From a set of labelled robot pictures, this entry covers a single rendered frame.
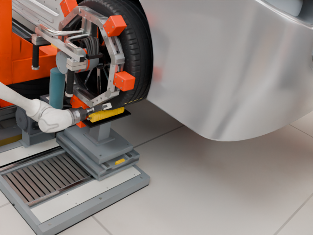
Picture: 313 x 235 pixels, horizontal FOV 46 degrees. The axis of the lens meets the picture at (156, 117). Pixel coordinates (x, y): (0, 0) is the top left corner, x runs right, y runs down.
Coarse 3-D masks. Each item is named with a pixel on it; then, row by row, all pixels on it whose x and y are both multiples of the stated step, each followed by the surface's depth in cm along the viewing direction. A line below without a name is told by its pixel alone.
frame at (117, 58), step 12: (72, 12) 208; (84, 12) 200; (96, 12) 201; (60, 24) 219; (72, 24) 218; (96, 24) 195; (60, 36) 222; (108, 48) 194; (120, 48) 195; (120, 60) 194; (108, 84) 202; (84, 96) 222; (108, 96) 204
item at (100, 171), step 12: (60, 132) 263; (60, 144) 261; (72, 144) 257; (72, 156) 253; (84, 156) 248; (120, 156) 256; (132, 156) 255; (96, 168) 240; (108, 168) 239; (120, 168) 249
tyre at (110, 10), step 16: (96, 0) 204; (112, 0) 206; (128, 0) 212; (128, 16) 199; (144, 16) 207; (128, 32) 194; (144, 32) 202; (128, 48) 195; (144, 48) 201; (128, 64) 198; (144, 64) 202; (144, 80) 208; (128, 96) 207; (144, 96) 223
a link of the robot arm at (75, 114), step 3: (72, 108) 196; (75, 108) 196; (69, 111) 193; (72, 111) 193; (75, 111) 194; (78, 111) 196; (72, 114) 192; (75, 114) 194; (78, 114) 195; (72, 117) 192; (75, 117) 194; (78, 117) 195; (72, 120) 192; (75, 120) 194; (78, 120) 196; (72, 123) 193; (75, 123) 196
